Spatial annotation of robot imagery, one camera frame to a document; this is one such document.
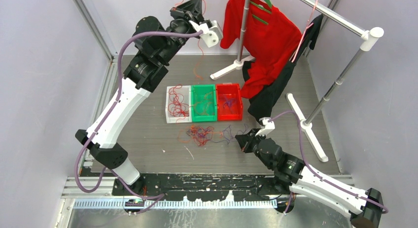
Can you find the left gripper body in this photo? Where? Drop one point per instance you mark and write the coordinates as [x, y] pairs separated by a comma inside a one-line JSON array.
[[183, 25]]

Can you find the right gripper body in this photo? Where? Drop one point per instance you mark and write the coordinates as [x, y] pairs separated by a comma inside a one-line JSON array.
[[253, 147]]

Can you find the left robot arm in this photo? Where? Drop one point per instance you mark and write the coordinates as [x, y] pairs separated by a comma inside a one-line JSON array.
[[156, 47]]

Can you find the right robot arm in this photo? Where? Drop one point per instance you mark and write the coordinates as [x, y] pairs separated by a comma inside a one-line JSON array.
[[364, 208]]

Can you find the black shirt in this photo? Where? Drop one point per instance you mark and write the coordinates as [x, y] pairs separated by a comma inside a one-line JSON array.
[[262, 103]]

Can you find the red plastic bin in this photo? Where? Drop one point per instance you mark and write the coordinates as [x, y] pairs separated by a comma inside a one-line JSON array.
[[229, 102]]

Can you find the green plastic bin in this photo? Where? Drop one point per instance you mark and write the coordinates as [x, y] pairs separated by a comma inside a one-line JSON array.
[[203, 103]]

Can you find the green hanger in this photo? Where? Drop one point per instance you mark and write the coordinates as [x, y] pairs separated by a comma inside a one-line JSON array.
[[267, 2]]

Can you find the white plastic bin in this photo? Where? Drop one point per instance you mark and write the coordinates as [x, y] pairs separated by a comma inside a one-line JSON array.
[[178, 104]]

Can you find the red shirt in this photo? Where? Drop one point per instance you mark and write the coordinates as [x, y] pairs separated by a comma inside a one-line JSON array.
[[271, 39]]

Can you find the pink hanger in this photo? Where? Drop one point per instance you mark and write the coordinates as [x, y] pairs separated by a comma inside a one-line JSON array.
[[308, 25]]

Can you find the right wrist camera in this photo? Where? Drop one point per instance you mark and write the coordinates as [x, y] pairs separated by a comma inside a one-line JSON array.
[[267, 126]]

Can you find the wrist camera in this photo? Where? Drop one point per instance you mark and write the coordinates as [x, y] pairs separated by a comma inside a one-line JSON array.
[[267, 126], [211, 32]]

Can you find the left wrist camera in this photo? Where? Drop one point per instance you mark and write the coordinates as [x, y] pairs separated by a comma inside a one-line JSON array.
[[211, 32]]

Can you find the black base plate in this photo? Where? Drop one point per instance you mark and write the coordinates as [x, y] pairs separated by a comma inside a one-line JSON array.
[[241, 189]]

